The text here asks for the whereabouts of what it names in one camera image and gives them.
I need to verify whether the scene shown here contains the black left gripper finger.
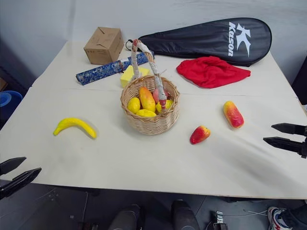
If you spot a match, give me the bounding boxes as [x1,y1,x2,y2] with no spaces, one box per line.
[0,157,27,176]
[0,168,42,200]

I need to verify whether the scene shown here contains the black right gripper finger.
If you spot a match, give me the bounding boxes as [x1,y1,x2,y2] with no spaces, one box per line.
[262,137,307,159]
[271,123,307,136]

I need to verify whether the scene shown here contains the small red-yellow toy fruit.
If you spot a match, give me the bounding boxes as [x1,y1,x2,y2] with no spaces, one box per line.
[189,126,212,145]

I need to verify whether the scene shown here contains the black object beside table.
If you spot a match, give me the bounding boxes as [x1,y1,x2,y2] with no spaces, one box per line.
[291,55,307,105]

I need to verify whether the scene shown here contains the red-yellow toy mango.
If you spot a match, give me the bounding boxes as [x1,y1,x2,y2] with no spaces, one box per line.
[223,101,245,129]

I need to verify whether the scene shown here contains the blue round container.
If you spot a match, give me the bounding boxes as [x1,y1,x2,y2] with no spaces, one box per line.
[0,91,23,107]

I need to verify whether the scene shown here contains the yellow toy banana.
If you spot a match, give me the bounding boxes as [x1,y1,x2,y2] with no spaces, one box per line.
[53,117,97,139]

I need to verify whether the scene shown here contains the white red blue sneaker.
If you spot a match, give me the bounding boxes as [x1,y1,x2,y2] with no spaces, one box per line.
[267,206,288,230]

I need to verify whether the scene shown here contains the red cloth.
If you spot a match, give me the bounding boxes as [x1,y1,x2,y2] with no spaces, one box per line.
[176,56,251,89]

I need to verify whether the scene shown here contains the black metal clamp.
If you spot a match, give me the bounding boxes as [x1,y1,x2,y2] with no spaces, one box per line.
[210,210,228,230]

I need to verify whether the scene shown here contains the dark rounded shape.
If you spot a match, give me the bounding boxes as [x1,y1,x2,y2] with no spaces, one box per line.
[171,199,200,230]
[108,203,145,230]

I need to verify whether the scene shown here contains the black Kason racket bag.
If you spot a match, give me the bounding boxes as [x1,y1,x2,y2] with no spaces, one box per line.
[125,17,272,67]

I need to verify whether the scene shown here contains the blue patterned scroll box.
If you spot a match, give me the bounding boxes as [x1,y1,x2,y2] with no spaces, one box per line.
[75,50,155,86]

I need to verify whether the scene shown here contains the round yellow toy lemon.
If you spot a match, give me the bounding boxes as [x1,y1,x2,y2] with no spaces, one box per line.
[127,97,141,114]

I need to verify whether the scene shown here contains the pink toy peach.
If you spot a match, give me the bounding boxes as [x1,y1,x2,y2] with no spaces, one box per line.
[153,89,170,104]

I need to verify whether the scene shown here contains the yellow sponge block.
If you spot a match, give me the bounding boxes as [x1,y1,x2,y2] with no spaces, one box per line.
[119,65,151,88]

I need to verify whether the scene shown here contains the large orange-yellow toy mango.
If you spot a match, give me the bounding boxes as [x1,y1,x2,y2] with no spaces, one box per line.
[139,87,156,113]

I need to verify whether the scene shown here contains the brown cardboard box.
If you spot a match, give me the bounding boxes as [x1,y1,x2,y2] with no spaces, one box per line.
[83,26,124,66]

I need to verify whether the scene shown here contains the wicker basket with wrapped handle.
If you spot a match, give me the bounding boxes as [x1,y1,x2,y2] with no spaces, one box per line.
[120,38,181,136]

